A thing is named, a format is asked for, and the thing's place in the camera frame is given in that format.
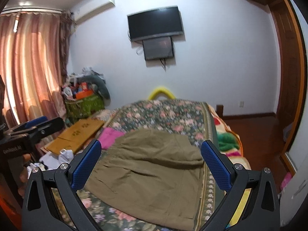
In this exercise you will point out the large black wall television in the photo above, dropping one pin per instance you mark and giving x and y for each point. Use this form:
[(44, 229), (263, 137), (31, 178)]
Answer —
[(160, 22)]

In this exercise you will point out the grey plush pillow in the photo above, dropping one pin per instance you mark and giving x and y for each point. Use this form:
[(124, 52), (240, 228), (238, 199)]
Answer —
[(101, 88)]

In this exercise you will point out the white wall air conditioner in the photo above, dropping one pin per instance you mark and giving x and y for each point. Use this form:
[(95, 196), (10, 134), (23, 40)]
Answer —
[(90, 9)]

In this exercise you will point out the olive green pants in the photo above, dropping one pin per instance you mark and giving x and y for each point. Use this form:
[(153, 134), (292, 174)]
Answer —
[(151, 175)]

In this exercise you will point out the orange box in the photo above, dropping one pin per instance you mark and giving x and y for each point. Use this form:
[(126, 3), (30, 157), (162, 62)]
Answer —
[(83, 94)]

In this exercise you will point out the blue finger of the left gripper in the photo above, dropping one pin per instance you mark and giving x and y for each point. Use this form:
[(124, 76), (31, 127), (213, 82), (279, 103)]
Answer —
[(30, 124), (45, 129)]

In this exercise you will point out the pink folded garment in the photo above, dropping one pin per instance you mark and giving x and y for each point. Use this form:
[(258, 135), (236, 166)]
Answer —
[(108, 137)]

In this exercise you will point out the small black wall monitor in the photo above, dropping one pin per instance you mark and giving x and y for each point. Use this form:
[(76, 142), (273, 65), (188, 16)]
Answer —
[(158, 48)]

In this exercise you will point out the green storage bag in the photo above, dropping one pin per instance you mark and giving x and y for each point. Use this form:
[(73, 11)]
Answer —
[(83, 108)]

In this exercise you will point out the wooden lap desk board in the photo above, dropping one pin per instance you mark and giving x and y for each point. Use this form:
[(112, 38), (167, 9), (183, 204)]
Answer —
[(74, 137)]

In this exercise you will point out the pink window curtain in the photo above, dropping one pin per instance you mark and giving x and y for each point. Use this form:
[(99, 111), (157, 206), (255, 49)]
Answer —
[(34, 57)]

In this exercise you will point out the white crumpled papers pile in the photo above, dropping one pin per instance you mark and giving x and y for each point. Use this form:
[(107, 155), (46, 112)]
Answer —
[(51, 161)]

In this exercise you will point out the brown wooden door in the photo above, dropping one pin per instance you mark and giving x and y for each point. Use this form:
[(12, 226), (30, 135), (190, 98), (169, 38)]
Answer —
[(293, 77)]

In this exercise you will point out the dark floral bedspread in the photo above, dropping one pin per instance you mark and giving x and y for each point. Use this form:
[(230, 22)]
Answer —
[(195, 120)]

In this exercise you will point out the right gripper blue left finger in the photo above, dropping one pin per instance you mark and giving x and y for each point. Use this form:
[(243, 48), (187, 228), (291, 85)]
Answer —
[(74, 177)]

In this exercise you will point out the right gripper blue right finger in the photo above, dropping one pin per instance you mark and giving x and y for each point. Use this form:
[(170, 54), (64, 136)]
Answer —
[(233, 181)]

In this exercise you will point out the yellow curved foam tube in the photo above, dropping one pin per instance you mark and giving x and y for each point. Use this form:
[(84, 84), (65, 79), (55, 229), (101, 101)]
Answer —
[(161, 91)]

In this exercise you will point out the colourful fleece blanket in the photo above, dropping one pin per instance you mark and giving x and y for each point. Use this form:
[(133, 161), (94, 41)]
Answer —
[(230, 144)]

